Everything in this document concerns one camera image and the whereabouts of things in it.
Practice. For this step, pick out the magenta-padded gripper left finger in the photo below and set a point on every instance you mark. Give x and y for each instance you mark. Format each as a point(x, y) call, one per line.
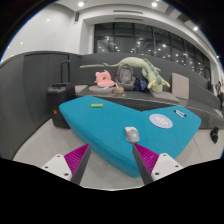
point(76, 160)

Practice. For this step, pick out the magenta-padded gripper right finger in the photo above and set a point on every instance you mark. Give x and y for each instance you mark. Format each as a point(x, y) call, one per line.
point(148, 160)

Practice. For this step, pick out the grey white computer mouse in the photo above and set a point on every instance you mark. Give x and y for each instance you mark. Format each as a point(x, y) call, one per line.
point(132, 134)

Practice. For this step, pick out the round pale blue mouse pad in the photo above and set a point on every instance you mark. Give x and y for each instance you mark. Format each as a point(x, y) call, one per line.
point(161, 121)

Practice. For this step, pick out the white marker with black cap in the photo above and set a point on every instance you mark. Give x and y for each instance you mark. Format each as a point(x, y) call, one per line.
point(178, 114)

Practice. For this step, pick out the white marker with blue cap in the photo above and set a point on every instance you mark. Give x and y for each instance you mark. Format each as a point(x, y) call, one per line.
point(181, 113)

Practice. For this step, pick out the small green eraser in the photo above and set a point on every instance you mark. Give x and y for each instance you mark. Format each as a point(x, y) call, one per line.
point(97, 105)

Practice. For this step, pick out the black suitcase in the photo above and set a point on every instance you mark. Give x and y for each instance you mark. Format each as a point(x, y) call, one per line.
point(60, 100)

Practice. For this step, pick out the flat grey seat cushion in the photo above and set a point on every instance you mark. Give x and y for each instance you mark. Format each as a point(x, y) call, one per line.
point(81, 88)
point(165, 96)
point(100, 89)

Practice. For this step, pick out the black bag on floor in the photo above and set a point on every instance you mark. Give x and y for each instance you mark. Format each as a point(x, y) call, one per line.
point(214, 134)

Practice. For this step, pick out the dark blue patterned bag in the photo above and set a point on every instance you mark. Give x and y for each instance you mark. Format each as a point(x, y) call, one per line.
point(141, 85)

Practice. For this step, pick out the small tan woven pouch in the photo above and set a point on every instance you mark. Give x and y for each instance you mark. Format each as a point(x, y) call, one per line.
point(119, 90)

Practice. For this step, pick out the upright grey seat cushion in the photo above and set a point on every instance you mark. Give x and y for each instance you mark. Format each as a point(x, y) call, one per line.
point(180, 86)

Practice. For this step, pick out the pink plush cushion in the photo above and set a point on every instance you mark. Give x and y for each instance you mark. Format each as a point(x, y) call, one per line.
point(104, 79)

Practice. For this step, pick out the green dragon plush toy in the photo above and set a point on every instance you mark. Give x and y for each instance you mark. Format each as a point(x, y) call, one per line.
point(133, 62)

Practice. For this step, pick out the person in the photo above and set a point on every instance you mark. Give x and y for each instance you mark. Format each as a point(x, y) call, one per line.
point(220, 90)

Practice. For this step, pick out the dark glass window wall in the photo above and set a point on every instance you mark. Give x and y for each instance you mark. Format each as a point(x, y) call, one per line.
point(146, 38)

